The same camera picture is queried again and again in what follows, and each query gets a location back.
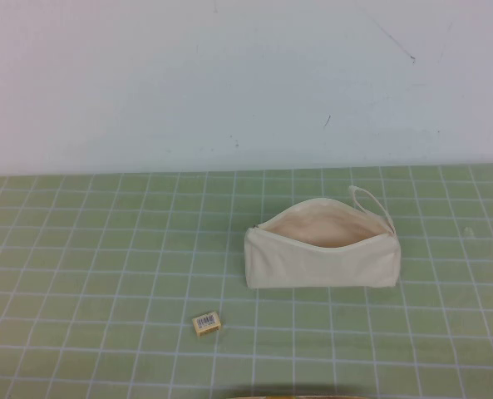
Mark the cream fabric pencil case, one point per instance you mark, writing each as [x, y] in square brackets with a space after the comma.
[312, 268]

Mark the green white-grid table mat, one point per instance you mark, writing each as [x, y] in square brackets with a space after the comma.
[105, 257]

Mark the yellow eraser with barcode sleeve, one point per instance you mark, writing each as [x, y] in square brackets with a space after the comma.
[206, 322]

